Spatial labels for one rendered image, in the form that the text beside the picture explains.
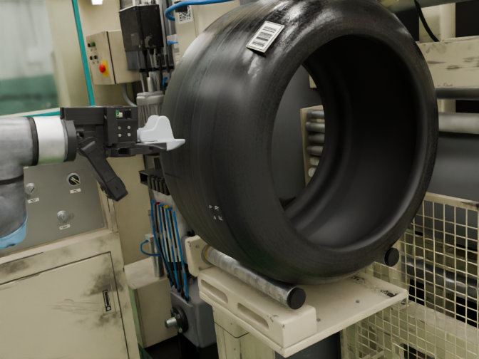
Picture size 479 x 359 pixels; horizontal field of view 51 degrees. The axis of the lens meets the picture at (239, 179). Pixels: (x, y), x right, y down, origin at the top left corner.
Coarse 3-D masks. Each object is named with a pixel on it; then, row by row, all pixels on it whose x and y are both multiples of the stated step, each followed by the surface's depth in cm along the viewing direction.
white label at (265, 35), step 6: (264, 24) 86; (270, 24) 86; (276, 24) 85; (258, 30) 86; (264, 30) 85; (270, 30) 85; (276, 30) 84; (258, 36) 85; (264, 36) 84; (270, 36) 84; (276, 36) 84; (252, 42) 85; (258, 42) 84; (264, 42) 84; (270, 42) 83; (252, 48) 84; (258, 48) 84; (264, 48) 83
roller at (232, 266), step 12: (216, 252) 124; (216, 264) 123; (228, 264) 118; (240, 264) 115; (240, 276) 114; (252, 276) 110; (264, 276) 108; (264, 288) 106; (276, 288) 103; (288, 288) 101; (300, 288) 101; (288, 300) 100; (300, 300) 101
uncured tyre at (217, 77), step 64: (320, 0) 90; (192, 64) 96; (256, 64) 84; (320, 64) 126; (384, 64) 118; (192, 128) 90; (256, 128) 84; (384, 128) 127; (192, 192) 94; (256, 192) 86; (320, 192) 133; (384, 192) 124; (256, 256) 93; (320, 256) 96
